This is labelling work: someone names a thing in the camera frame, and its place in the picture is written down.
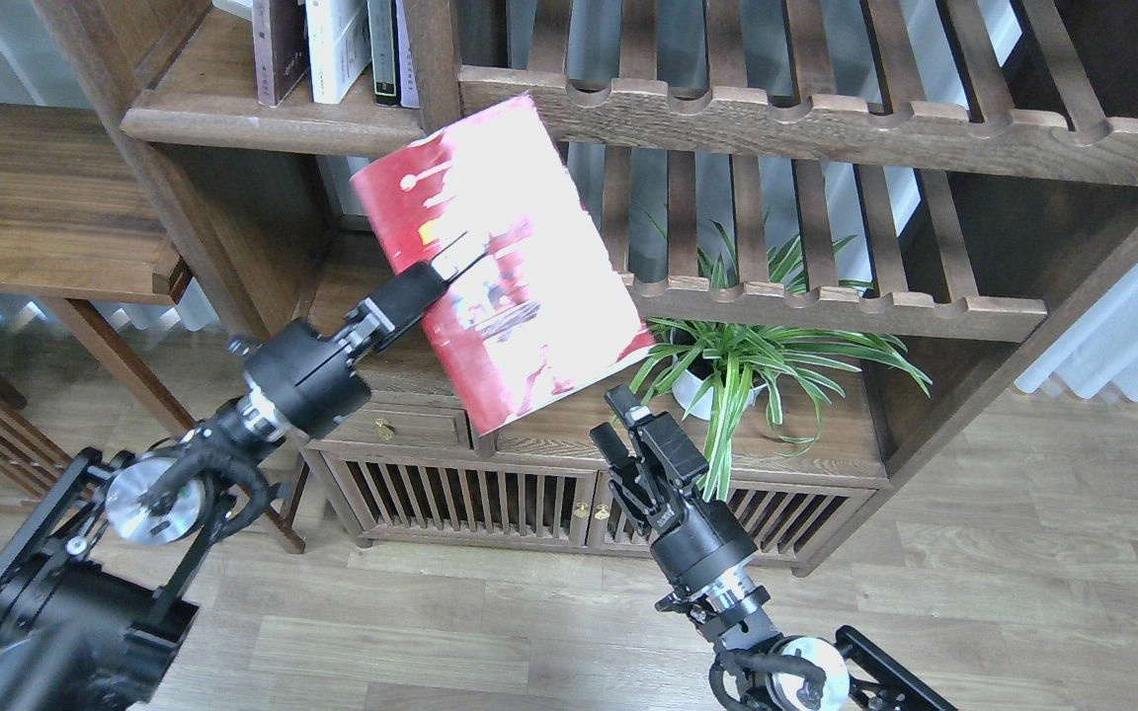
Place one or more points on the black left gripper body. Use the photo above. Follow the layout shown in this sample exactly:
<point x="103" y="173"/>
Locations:
<point x="302" y="381"/>

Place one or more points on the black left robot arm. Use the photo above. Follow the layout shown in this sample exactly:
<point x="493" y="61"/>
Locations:
<point x="92" y="586"/>

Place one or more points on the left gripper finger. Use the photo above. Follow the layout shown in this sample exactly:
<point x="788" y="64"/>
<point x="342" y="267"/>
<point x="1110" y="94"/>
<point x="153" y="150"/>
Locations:
<point x="460" y="254"/>

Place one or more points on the green spider plant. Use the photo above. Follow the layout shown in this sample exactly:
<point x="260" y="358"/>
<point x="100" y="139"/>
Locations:
<point x="752" y="356"/>

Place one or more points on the dark green upright book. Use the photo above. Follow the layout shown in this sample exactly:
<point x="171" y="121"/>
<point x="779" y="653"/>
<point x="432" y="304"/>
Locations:
<point x="383" y="51"/>

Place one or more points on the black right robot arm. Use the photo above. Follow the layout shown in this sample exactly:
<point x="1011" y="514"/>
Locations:
<point x="755" y="667"/>

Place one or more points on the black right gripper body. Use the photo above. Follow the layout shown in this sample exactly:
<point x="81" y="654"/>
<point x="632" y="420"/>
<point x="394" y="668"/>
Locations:
<point x="699" y="545"/>

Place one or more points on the dark brown book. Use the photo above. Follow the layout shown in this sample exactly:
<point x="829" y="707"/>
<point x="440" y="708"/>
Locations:
<point x="280" y="48"/>

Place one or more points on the white upright book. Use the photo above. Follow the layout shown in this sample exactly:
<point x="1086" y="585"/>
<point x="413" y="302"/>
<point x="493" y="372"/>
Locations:
<point x="338" y="45"/>

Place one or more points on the dark wooden bookshelf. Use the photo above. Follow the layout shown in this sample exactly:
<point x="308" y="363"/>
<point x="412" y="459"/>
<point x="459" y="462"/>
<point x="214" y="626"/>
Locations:
<point x="974" y="234"/>

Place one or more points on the white plant pot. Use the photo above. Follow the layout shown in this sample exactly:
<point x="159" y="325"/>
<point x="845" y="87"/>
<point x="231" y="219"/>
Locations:
<point x="692" y="392"/>

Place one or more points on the red book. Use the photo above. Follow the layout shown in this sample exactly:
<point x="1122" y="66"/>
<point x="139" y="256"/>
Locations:
<point x="543" y="313"/>

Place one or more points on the wooden side table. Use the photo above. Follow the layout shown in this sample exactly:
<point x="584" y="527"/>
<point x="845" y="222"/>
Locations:
<point x="76" y="229"/>

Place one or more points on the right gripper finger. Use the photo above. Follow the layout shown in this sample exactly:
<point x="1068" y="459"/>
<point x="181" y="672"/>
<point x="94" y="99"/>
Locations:
<point x="626" y="406"/>
<point x="607" y="441"/>

